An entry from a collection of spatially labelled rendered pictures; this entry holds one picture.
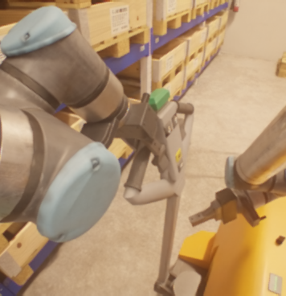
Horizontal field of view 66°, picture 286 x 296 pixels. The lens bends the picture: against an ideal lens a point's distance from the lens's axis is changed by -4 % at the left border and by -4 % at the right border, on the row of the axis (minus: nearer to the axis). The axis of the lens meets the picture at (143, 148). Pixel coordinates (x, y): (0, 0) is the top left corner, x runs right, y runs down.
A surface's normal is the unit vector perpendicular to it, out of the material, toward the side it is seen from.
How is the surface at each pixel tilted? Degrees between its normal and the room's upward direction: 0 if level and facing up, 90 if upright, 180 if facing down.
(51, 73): 77
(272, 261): 0
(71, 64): 86
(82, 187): 94
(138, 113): 33
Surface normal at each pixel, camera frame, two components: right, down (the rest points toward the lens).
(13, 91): 0.31, 0.02
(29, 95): 0.58, 0.24
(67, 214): 0.80, 0.43
